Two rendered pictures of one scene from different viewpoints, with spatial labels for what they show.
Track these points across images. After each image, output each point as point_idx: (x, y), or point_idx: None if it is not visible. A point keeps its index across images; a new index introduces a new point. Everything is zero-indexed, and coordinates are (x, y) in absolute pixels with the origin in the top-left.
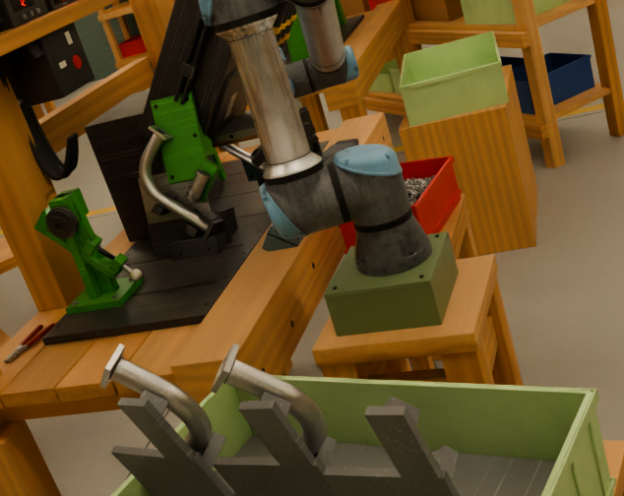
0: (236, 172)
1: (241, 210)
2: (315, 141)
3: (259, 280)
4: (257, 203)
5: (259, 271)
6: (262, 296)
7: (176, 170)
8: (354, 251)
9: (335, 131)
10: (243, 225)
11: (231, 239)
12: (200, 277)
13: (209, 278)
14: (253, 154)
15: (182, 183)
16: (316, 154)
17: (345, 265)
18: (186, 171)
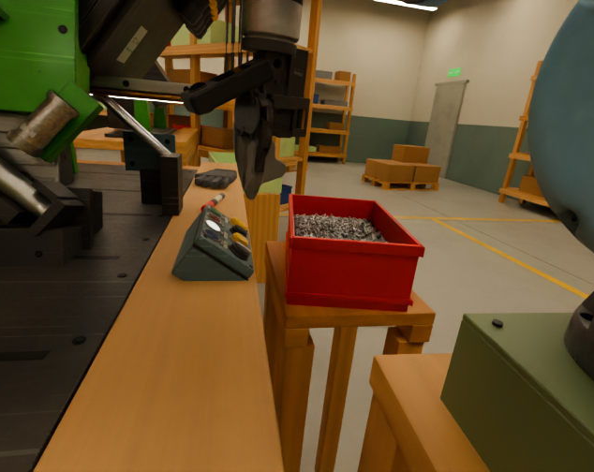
0: (92, 171)
1: (105, 205)
2: (305, 108)
3: (197, 373)
4: (129, 202)
5: (182, 332)
6: (245, 468)
7: None
8: (506, 333)
9: (194, 168)
10: (112, 226)
11: (92, 243)
12: None
13: (23, 333)
14: (194, 87)
15: (7, 118)
16: (298, 130)
17: (570, 391)
18: (22, 93)
